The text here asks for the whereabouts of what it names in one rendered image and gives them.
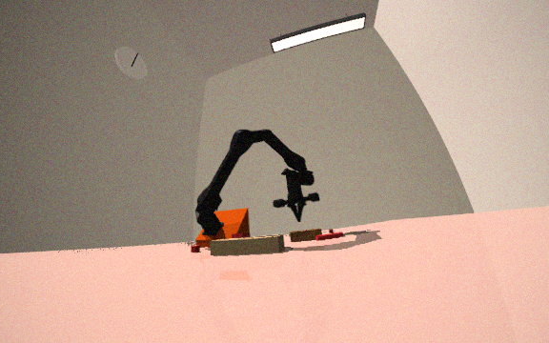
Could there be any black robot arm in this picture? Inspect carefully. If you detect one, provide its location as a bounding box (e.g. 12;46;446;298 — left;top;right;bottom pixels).
195;130;315;235

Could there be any red cylinder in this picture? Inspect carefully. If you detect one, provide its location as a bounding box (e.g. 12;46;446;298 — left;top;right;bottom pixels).
315;232;343;241

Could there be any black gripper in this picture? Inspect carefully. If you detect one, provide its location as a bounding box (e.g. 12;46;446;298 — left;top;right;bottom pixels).
273;183;319;222

